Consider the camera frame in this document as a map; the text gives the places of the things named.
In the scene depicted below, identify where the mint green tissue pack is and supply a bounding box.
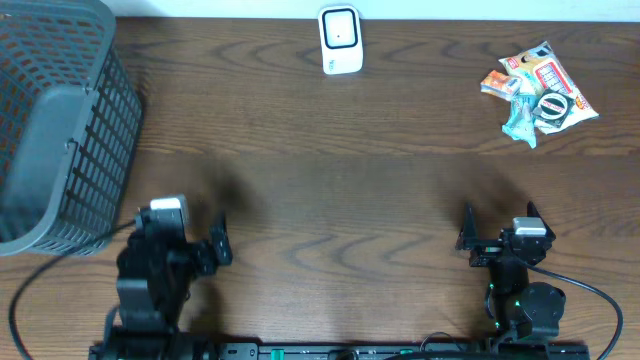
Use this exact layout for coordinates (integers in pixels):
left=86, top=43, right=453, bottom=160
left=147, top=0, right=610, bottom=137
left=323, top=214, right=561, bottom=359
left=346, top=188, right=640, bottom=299
left=502, top=95, right=537, bottom=149

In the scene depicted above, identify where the yellow orange snack bag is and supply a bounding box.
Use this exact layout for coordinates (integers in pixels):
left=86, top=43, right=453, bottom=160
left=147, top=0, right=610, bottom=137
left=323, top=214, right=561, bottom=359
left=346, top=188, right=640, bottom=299
left=499, top=41, right=599, bottom=135

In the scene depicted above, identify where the white barcode scanner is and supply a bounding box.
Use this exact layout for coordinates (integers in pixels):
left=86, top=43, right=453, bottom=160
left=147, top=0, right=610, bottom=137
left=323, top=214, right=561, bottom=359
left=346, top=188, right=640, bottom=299
left=317, top=5, right=364, bottom=75

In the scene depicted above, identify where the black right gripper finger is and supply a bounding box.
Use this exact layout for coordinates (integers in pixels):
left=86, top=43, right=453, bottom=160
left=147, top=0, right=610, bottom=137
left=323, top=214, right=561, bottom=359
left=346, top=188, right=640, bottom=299
left=527, top=201, right=556, bottom=240
left=455, top=203, right=478, bottom=250

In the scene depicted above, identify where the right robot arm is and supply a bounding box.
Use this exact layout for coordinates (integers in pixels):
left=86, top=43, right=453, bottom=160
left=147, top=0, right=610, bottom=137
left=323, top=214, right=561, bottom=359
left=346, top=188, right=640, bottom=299
left=456, top=203, right=566, bottom=343

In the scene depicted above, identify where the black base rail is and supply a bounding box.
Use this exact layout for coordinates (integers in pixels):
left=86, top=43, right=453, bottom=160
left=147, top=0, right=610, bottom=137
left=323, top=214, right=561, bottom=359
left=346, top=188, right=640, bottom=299
left=87, top=340, right=590, bottom=360

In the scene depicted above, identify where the grey plastic mesh basket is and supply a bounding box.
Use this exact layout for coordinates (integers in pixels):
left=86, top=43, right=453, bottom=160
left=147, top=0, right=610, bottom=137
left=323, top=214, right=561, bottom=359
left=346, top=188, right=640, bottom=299
left=1, top=0, right=143, bottom=256

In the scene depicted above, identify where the small orange snack packet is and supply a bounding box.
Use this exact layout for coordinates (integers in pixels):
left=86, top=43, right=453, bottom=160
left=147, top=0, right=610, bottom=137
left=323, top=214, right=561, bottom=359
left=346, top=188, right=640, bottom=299
left=480, top=70, right=523, bottom=101

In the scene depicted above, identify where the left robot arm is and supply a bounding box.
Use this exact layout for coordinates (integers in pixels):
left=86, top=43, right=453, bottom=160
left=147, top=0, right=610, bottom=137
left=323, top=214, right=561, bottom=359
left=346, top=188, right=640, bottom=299
left=89, top=209, right=233, bottom=360

